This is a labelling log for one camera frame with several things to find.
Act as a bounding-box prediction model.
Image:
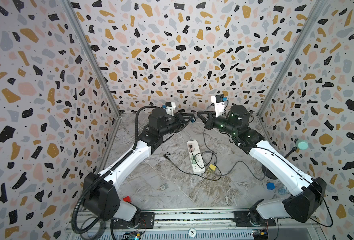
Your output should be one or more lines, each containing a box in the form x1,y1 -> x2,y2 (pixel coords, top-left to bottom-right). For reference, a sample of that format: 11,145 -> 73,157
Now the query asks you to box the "blue cube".
266,182 -> 276,190

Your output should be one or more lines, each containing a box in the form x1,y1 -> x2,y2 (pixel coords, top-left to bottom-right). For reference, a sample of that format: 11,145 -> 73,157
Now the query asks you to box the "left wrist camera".
162,102 -> 176,116

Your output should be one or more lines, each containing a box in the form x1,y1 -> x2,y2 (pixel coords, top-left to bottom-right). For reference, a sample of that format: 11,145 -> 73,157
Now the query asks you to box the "black tape roll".
80,217 -> 107,240

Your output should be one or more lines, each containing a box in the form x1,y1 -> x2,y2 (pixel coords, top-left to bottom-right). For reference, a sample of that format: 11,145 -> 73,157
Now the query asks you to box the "red cube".
123,196 -> 132,203

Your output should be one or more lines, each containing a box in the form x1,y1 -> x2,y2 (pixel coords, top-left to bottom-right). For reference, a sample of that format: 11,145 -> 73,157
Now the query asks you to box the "yellow USB charger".
208,164 -> 217,173

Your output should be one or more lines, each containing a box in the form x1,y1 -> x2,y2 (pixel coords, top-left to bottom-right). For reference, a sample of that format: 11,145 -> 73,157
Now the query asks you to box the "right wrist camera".
211,94 -> 229,117

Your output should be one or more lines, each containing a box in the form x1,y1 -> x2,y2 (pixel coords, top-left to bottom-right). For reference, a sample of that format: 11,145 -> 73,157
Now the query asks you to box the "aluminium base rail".
64,207 -> 326,240

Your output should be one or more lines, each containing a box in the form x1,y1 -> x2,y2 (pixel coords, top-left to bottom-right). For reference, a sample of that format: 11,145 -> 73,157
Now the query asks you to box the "white power strip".
187,141 -> 205,175

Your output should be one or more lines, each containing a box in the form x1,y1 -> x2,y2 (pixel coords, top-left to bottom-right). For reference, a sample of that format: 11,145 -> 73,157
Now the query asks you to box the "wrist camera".
162,102 -> 176,116
211,94 -> 229,117

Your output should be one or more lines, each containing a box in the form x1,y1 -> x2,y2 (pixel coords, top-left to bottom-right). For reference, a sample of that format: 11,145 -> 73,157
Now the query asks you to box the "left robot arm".
71,106 -> 195,235

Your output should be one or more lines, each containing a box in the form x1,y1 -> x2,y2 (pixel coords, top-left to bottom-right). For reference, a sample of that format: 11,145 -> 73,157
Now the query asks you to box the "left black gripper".
160,112 -> 197,139

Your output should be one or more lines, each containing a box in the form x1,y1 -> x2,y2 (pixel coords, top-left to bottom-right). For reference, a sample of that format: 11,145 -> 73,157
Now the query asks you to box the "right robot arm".
197,105 -> 327,226

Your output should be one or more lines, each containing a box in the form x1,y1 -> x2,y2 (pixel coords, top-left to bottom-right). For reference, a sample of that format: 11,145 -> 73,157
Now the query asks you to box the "clear plastic packet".
277,187 -> 290,196

